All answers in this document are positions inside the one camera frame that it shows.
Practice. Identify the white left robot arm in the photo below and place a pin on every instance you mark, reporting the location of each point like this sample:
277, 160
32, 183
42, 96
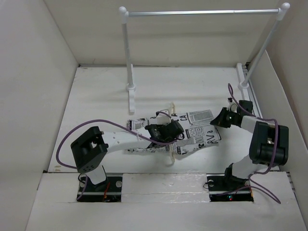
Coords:
90, 148

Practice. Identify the beige clothes hanger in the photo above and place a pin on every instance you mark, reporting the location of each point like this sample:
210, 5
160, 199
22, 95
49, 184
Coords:
171, 110

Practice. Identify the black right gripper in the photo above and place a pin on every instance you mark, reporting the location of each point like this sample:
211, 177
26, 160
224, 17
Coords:
220, 120

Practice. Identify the white metal clothes rack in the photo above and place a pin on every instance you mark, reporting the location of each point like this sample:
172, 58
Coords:
234, 37

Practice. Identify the aluminium rail right side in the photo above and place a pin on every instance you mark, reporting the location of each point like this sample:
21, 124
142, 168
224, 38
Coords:
251, 93

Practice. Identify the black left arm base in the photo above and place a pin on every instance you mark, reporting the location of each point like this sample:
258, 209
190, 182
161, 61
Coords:
109, 191

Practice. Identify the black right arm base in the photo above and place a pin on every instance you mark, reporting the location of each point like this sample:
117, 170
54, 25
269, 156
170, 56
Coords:
224, 189

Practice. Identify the newspaper print trousers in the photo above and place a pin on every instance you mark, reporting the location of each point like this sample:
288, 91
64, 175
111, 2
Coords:
198, 134

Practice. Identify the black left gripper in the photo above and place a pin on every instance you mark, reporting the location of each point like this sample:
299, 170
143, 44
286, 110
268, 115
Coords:
159, 125

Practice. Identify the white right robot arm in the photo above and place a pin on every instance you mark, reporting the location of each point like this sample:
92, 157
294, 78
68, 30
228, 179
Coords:
269, 145

